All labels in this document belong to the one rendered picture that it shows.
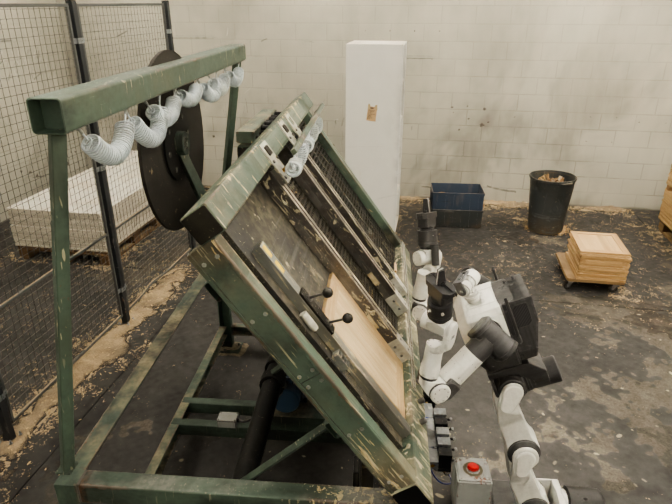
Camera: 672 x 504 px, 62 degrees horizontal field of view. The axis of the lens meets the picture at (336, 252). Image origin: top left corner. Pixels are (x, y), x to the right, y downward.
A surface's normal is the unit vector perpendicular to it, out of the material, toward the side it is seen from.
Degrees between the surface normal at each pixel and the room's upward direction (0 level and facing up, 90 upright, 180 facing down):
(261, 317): 90
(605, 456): 0
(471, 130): 90
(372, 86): 90
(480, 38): 90
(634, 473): 0
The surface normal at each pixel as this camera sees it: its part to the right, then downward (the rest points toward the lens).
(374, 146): -0.18, 0.40
